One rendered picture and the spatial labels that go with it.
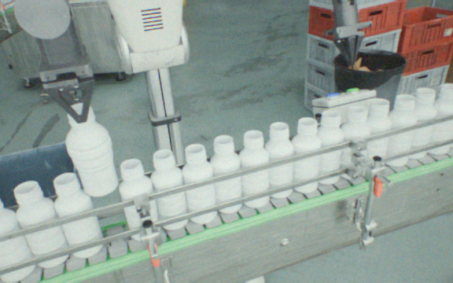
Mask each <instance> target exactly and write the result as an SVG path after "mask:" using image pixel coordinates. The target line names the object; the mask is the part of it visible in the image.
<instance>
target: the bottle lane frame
mask: <svg viewBox="0 0 453 283"><path fill-rule="evenodd" d="M421 164H422V163H421ZM386 177H387V178H389V180H390V181H392V182H393V186H392V187H388V186H387V185H386V184H383V187H382V191H381V195H380V196H379V197H375V203H374V206H373V211H372V216H371V219H372V220H374V221H375V222H376V230H374V232H373V238H375V237H379V236H382V235H385V234H387V233H392V232H395V231H397V230H400V229H402V228H404V227H408V226H412V225H414V224H418V223H420V222H424V221H427V220H430V219H434V218H437V217H441V216H442V215H447V214H450V212H453V157H450V156H448V158H447V159H444V160H434V162H432V163H430V164H422V166H421V167H416V168H413V169H410V168H407V170H406V171H401V172H398V173H397V172H395V171H393V174H392V175H387V176H386ZM364 180H365V179H364ZM349 184H350V185H351V186H350V187H348V188H343V189H338V188H335V187H334V188H335V190H336V191H333V192H330V193H327V194H325V193H322V192H320V191H319V192H320V196H318V197H314V198H311V199H308V198H306V196H304V198H305V200H303V201H299V202H296V203H292V202H291V201H290V200H288V202H289V204H288V205H286V206H282V207H280V208H276V207H275V206H274V205H273V204H272V208H273V209H272V210H271V211H266V212H263V213H259V212H258V211H257V210H256V215H252V216H249V217H246V218H242V217H241V215H239V214H238V218H239V219H238V220H235V221H233V222H230V223H227V224H226V223H225V222H224V221H223V220H222V219H221V223H222V225H221V226H217V227H213V228H210V229H208V228H207V227H206V225H204V230H202V231H199V232H197V233H194V234H188V231H187V230H185V234H186V236H185V237H180V238H176V239H174V240H171V239H170V237H169V236H167V241H165V243H163V244H162V245H161V246H158V248H159V255H160V259H164V258H169V261H170V266H171V269H170V270H168V274H169V273H171V274H172V277H173V282H174V283H243V282H246V281H251V280H253V279H256V278H258V277H262V276H265V275H267V274H270V273H272V272H275V271H277V270H281V269H284V268H287V267H290V266H294V265H296V264H299V263H303V262H304V261H305V262H306V260H309V259H314V258H316V257H318V256H321V255H325V254H328V253H331V252H335V251H337V250H340V249H343V248H347V247H348V246H350V245H354V244H358V237H359V236H360V233H361V232H360V231H359V230H358V229H357V226H356V223H354V222H353V221H355V213H356V212H359V209H356V205H357V198H360V197H364V202H363V207H362V213H364V212H365V207H366V198H367V192H368V186H369V181H367V180H365V182H364V183H361V184H358V185H355V186H354V185H353V184H351V183H349ZM44 275H45V274H42V276H41V280H40V281H37V282H36V283H156V281H155V277H154V274H153V268H152V263H151V259H150V256H149V249H147V250H143V249H140V250H138V251H137V252H131V250H130V248H128V247H127V254H126V255H121V256H118V257H116V258H114V259H111V257H110V255H109V253H108V255H107V260H106V261H103V262H100V263H95V264H92V266H91V265H90V263H89V260H87V263H85V267H84V268H81V269H78V270H73V271H72V272H68V271H67V268H66V266H64V273H63V274H62V275H57V276H55V277H52V278H49V279H45V278H44Z"/></svg>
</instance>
